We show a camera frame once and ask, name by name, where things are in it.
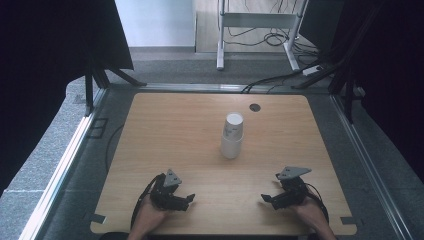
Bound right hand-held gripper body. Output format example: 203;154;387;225
275;166;313;207

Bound black curtain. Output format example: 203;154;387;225
299;0;424;184
0;0;135;196

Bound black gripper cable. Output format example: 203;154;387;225
130;173;166;229
303;182;330;224

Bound white metal stand frame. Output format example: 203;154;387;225
216;0;309;72

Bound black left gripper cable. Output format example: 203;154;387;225
130;173;166;229

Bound thin black floor cable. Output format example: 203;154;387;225
104;123;125;175

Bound person's left hand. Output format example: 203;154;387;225
133;196;170;235

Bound person's dark clothing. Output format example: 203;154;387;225
99;231;130;240

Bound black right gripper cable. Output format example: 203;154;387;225
303;182;330;224

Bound long black power cable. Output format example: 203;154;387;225
241;59;323;94

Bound white power strip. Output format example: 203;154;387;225
302;65;324;77

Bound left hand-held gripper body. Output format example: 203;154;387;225
149;168;183;212

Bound black stand legs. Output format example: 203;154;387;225
290;49;368;124
84;63;148;118

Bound person's right hand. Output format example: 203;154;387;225
289;196;330;232

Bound tangled black floor cables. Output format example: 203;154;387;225
223;0;319;58

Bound aluminium floor rail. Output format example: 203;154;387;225
19;88;108;240
329;94;415;240
138;83;258;94

